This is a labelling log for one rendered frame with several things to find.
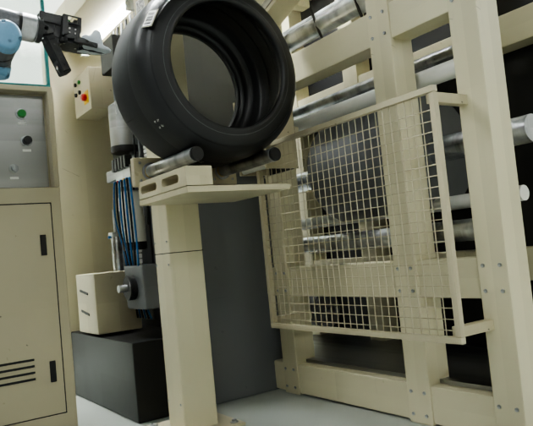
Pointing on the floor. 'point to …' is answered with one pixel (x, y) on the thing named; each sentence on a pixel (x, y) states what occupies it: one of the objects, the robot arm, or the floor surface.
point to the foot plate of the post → (213, 424)
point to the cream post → (184, 297)
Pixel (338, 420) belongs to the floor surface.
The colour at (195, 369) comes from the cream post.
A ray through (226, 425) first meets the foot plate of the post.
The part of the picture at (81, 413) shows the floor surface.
